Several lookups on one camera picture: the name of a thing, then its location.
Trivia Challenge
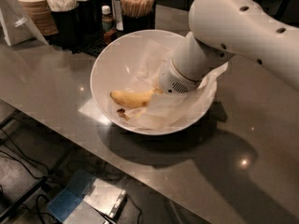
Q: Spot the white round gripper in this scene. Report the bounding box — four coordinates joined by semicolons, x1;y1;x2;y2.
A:
158;58;202;93

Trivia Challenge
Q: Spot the yellow banana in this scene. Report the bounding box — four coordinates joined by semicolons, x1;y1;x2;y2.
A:
110;89;163;108

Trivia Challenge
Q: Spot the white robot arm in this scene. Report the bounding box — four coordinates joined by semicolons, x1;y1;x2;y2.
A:
159;0;299;93

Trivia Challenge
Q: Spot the white bowl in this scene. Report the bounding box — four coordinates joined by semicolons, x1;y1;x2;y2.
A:
90;30;217;135

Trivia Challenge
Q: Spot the white paper liner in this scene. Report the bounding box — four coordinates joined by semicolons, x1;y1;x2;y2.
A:
126;40;230;133

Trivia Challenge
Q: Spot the black stir stick holder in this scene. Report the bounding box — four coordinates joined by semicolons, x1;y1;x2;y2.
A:
121;11;155;33

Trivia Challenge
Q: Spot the wooden stir sticks bundle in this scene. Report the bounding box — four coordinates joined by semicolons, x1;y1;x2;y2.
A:
121;0;155;18

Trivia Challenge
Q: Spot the small brown sauce bottle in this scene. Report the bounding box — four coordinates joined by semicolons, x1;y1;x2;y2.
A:
102;5;117;45

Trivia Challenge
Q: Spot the black condiment tray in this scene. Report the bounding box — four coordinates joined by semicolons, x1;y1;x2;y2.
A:
48;31;107;57

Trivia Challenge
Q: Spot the black container with napkins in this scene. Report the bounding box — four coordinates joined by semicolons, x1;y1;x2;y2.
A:
77;0;97;34

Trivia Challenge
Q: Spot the black cup with packets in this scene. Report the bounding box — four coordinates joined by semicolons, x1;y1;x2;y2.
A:
51;7;82;49

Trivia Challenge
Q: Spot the silver metal box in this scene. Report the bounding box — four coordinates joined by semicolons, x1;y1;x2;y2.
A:
83;178;126;218

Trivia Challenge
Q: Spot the blue perforated box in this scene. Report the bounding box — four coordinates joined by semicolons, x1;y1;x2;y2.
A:
48;169;96;222

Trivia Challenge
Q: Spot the black floor cable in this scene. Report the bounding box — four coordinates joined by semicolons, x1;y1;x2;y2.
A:
0;128;50;179

